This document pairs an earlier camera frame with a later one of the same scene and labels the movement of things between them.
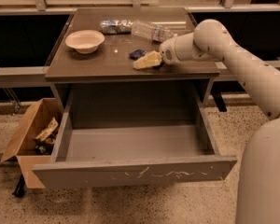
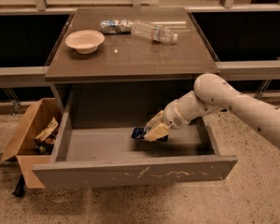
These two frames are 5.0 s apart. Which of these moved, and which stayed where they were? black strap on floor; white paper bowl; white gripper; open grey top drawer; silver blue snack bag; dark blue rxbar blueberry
Moved: white gripper; dark blue rxbar blueberry
Stayed: silver blue snack bag; open grey top drawer; black strap on floor; white paper bowl
